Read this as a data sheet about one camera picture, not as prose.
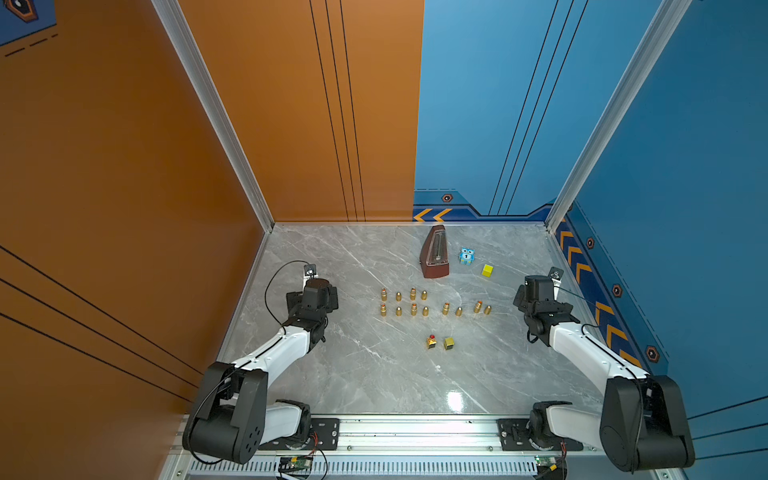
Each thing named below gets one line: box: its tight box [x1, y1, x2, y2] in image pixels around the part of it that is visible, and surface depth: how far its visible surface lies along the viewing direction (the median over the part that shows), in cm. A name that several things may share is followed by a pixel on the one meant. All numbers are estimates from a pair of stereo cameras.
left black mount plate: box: [309, 418, 340, 451], surface depth 75 cm
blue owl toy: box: [459, 247, 475, 266], surface depth 111 cm
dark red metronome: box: [420, 225, 450, 278], surface depth 100 cm
